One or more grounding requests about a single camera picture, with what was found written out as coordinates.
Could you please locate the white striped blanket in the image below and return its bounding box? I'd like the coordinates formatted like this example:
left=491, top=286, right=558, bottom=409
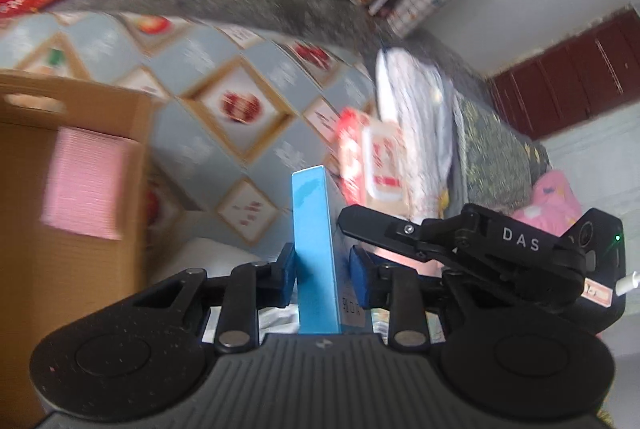
left=375, top=48, right=454, bottom=223

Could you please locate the pink soft toy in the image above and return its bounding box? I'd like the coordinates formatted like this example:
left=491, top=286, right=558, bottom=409
left=512, top=170, right=582, bottom=236

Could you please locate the green gold patterned cushion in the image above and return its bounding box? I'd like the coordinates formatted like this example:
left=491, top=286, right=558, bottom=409
left=454, top=93, right=550, bottom=215

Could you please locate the brown cardboard box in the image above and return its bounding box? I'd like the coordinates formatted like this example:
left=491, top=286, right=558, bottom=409
left=1, top=71, right=154, bottom=428

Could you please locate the patterned fruit floor mat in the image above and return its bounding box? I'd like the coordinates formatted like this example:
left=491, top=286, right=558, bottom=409
left=1, top=12, right=376, bottom=258

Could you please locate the pink cloth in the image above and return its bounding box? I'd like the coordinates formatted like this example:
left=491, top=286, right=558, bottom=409
left=40, top=128, right=136, bottom=241

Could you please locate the blue tissue box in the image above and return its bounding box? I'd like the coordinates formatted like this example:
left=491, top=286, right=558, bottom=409
left=292, top=166, right=372, bottom=335

